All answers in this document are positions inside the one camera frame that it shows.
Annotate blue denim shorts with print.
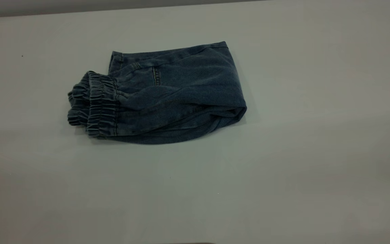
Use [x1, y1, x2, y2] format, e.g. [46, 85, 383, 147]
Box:
[67, 41, 248, 145]

